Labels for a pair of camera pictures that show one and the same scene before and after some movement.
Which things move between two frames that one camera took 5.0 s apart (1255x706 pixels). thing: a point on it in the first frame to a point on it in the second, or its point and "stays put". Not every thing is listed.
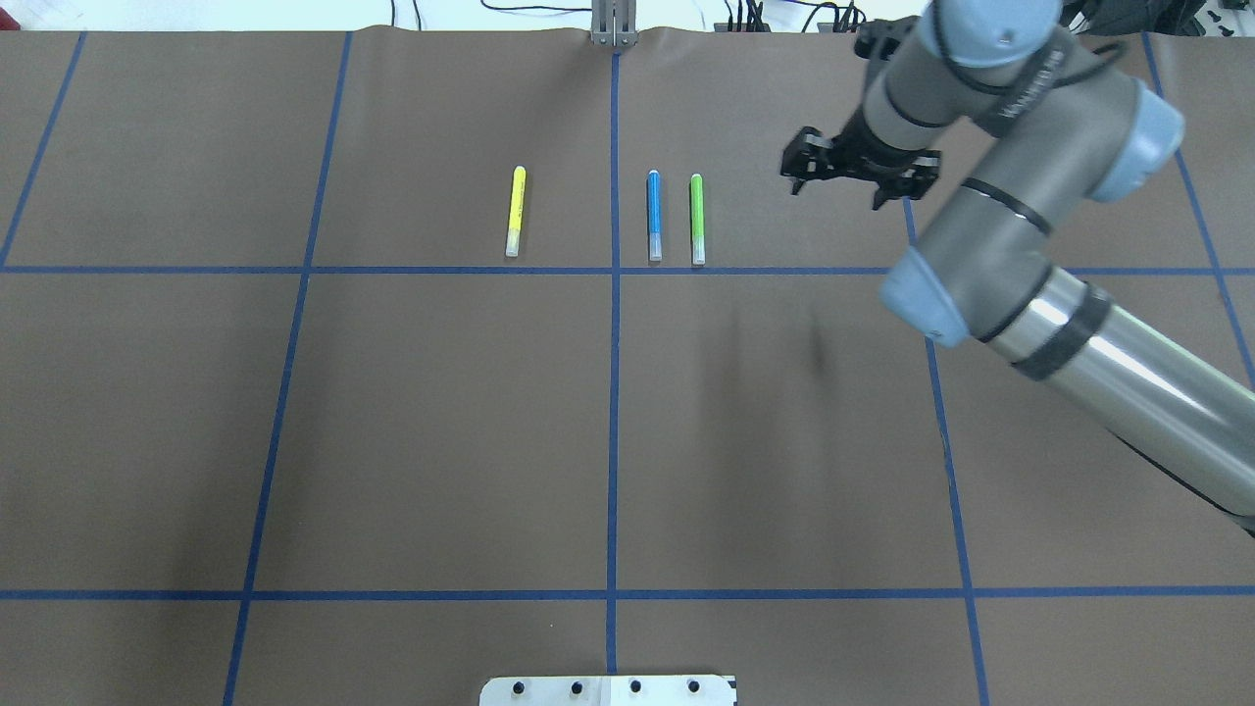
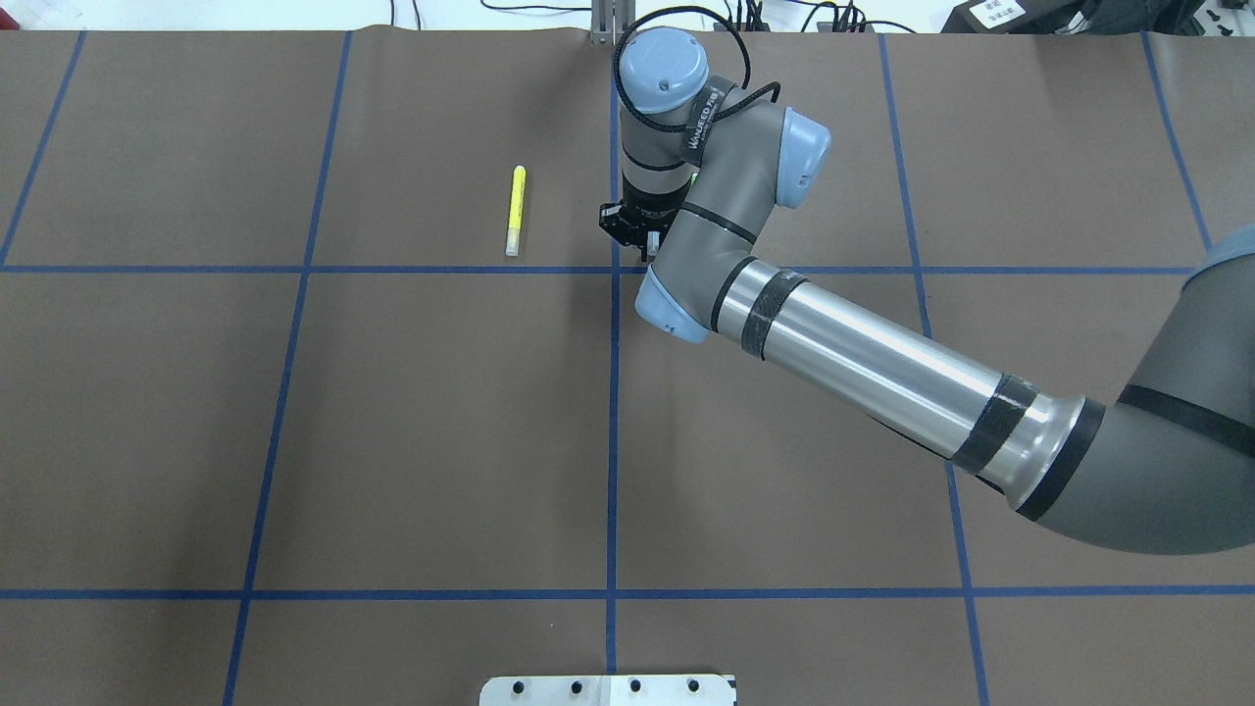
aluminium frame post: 614,23 stays put
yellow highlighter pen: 515,223 stays put
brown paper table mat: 352,367 stays put
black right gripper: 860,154 to 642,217
